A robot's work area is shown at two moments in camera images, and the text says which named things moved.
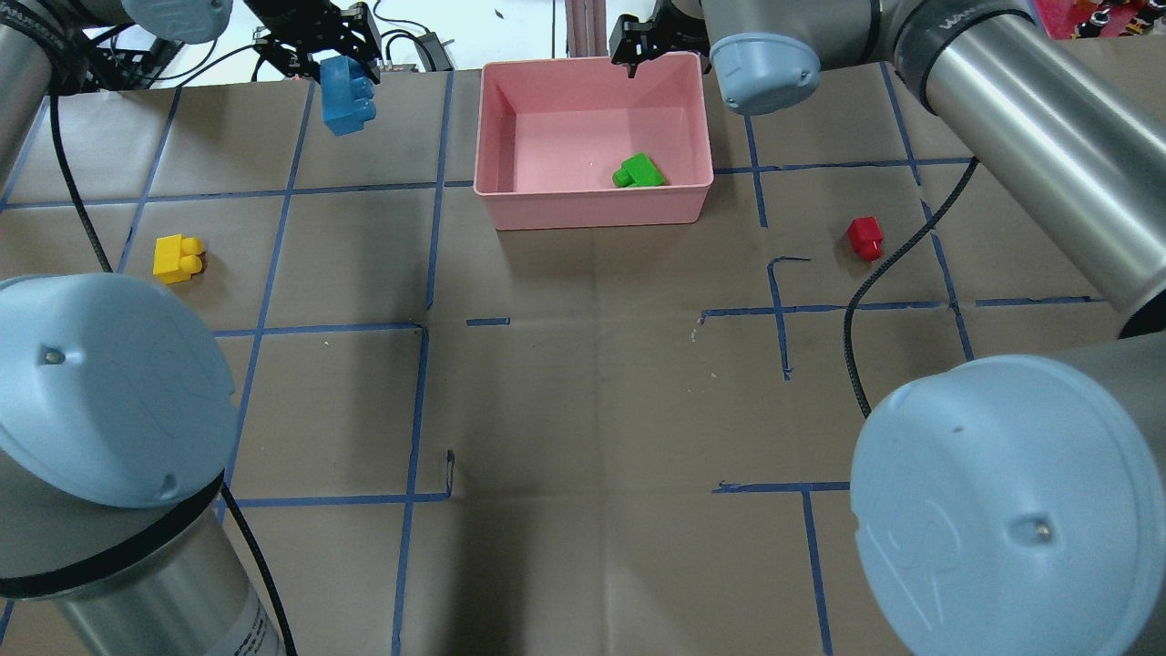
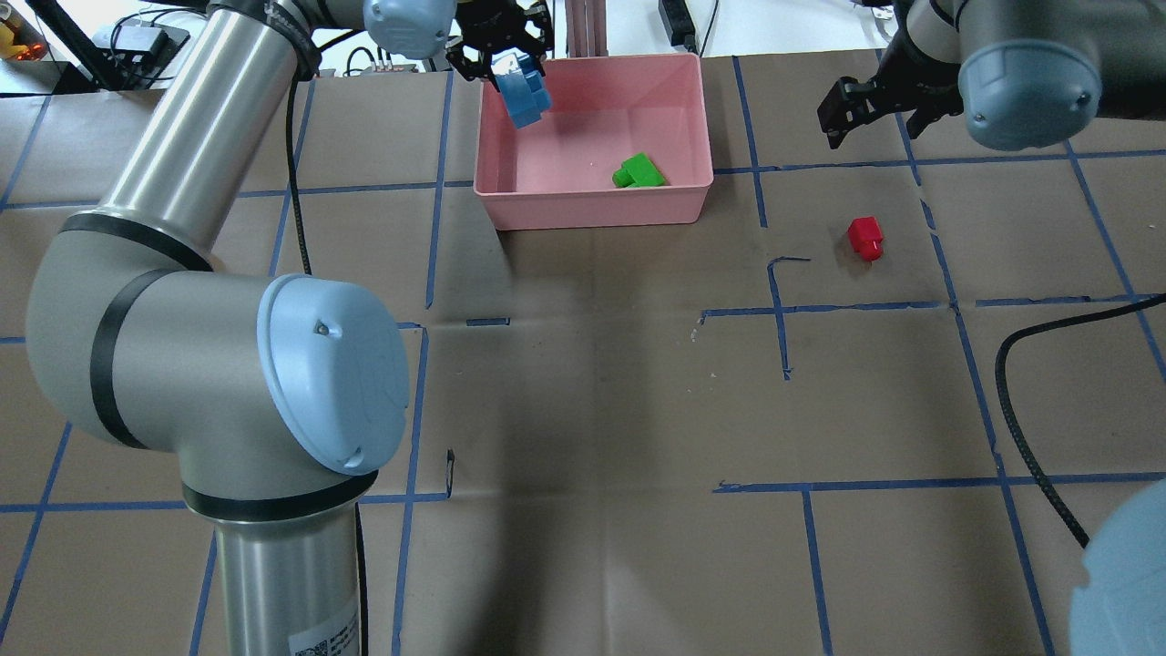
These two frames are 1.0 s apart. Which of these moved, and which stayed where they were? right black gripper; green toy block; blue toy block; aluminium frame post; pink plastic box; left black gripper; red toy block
Moved: right black gripper; blue toy block; left black gripper
Stayed: aluminium frame post; green toy block; pink plastic box; red toy block
